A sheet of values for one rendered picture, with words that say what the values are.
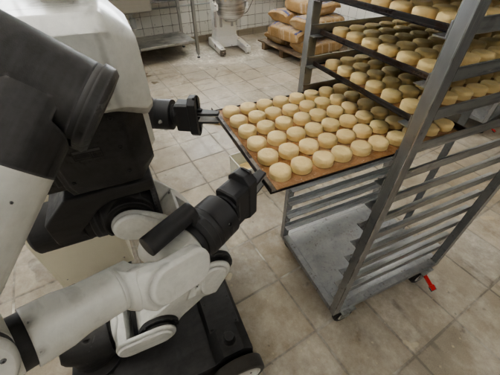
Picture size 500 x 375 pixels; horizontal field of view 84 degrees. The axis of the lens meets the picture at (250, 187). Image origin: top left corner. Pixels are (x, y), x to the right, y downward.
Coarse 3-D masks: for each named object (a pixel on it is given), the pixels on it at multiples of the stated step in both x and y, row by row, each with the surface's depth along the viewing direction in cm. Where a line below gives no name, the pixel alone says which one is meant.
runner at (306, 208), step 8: (368, 184) 152; (376, 184) 156; (344, 192) 148; (352, 192) 151; (360, 192) 151; (320, 200) 143; (328, 200) 146; (336, 200) 147; (296, 208) 139; (304, 208) 142; (312, 208) 142; (288, 216) 139; (296, 216) 139
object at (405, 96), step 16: (336, 64) 86; (352, 64) 88; (368, 64) 86; (384, 64) 86; (352, 80) 79; (368, 80) 76; (384, 80) 76; (400, 80) 76; (416, 80) 77; (464, 80) 76; (480, 80) 80; (496, 80) 77; (384, 96) 70; (400, 96) 69; (416, 96) 71; (448, 96) 69; (464, 96) 70; (480, 96) 72
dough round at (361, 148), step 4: (356, 140) 70; (360, 140) 70; (352, 144) 69; (356, 144) 69; (360, 144) 69; (364, 144) 69; (368, 144) 69; (352, 148) 69; (356, 148) 68; (360, 148) 68; (364, 148) 68; (368, 148) 68; (356, 152) 68; (360, 152) 67; (364, 152) 67; (368, 152) 68; (360, 156) 68; (364, 156) 68
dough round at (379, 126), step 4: (376, 120) 78; (380, 120) 78; (372, 124) 76; (376, 124) 76; (380, 124) 76; (384, 124) 76; (388, 124) 76; (372, 128) 76; (376, 128) 75; (380, 128) 75; (384, 128) 75; (388, 128) 76; (376, 132) 76; (380, 132) 76; (384, 132) 76
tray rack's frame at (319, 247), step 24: (336, 216) 161; (360, 216) 161; (408, 216) 148; (288, 240) 148; (312, 240) 148; (336, 240) 148; (456, 240) 128; (312, 264) 138; (336, 264) 138; (408, 264) 138; (432, 264) 138; (336, 288) 129; (360, 288) 129; (384, 288) 129
